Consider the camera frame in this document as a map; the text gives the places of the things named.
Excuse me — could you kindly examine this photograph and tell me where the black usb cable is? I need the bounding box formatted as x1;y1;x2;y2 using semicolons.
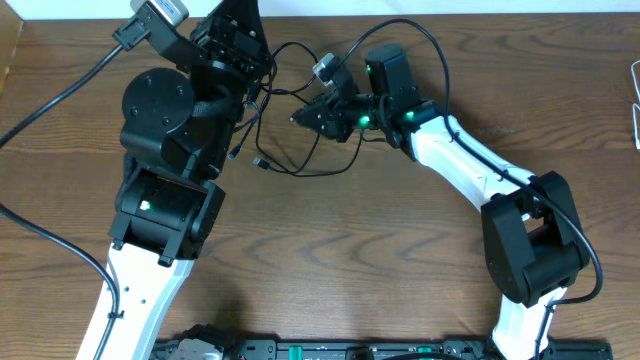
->
227;40;366;178

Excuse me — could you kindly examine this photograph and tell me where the white usb cable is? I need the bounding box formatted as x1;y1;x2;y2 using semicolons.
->
629;58;640;151

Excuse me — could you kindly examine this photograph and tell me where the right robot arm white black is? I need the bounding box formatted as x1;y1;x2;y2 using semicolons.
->
291;44;591;359

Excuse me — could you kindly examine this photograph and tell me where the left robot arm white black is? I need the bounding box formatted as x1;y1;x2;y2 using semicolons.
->
78;0;270;359

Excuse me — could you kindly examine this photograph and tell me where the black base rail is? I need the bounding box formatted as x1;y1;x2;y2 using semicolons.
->
149;324;614;360

